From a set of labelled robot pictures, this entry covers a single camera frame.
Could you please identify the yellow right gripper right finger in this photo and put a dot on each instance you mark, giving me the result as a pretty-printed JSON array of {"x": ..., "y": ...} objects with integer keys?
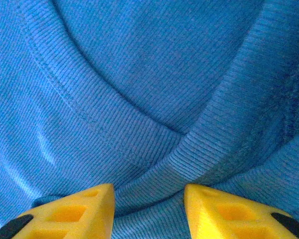
[{"x": 226, "y": 216}]

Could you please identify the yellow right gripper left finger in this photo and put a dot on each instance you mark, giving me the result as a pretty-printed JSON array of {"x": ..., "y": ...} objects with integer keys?
[{"x": 77, "y": 216}]

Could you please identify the blue tank top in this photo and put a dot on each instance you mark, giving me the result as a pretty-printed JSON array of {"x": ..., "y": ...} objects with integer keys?
[{"x": 139, "y": 87}]

